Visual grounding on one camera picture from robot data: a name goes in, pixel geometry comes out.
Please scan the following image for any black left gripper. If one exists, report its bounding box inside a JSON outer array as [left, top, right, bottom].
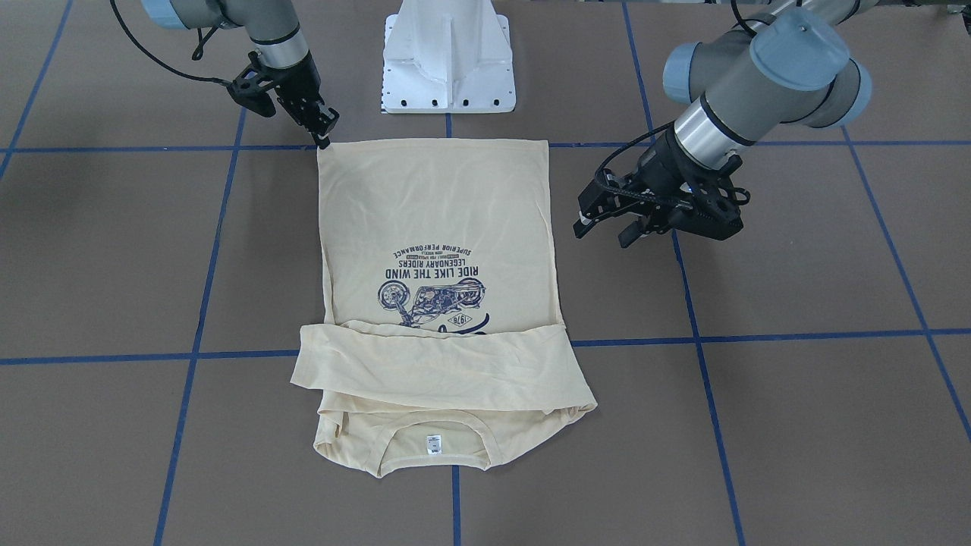
[[573, 129, 750, 249]]

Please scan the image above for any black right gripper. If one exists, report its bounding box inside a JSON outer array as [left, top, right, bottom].
[[275, 52, 340, 149]]

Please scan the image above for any cream printed long-sleeve shirt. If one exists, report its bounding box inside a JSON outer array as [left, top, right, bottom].
[[291, 138, 598, 478]]

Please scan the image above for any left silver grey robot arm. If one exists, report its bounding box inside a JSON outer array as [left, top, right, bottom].
[[573, 1, 876, 248]]

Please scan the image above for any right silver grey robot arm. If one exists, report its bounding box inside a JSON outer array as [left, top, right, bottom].
[[142, 1, 339, 149]]

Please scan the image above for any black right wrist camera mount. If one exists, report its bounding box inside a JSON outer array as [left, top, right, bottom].
[[226, 51, 277, 118]]

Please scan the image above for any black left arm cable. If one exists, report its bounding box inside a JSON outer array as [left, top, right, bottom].
[[595, 121, 676, 190]]

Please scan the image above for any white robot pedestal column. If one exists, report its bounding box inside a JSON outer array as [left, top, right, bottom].
[[381, 1, 517, 115]]

